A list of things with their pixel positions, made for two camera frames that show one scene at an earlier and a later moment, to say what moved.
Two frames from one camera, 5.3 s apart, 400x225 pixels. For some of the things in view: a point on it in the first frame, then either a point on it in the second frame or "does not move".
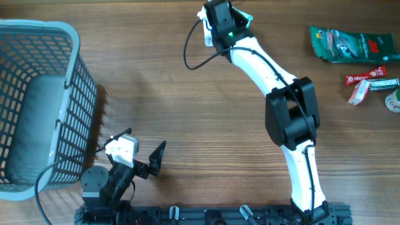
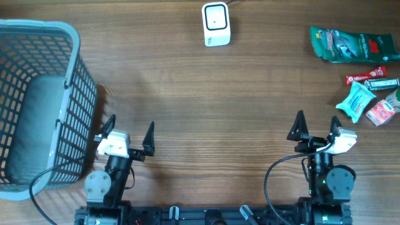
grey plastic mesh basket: (47, 103) does not move
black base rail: (335, 214) does not move
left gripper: (143, 171) -> (138, 155)
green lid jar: (392, 101) does not move
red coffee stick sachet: (351, 80) does not move
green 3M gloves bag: (342, 46) does not move
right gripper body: (230, 7) -> (310, 144)
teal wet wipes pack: (242, 17) -> (354, 104)
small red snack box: (359, 92) -> (380, 112)
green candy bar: (383, 84) does not move
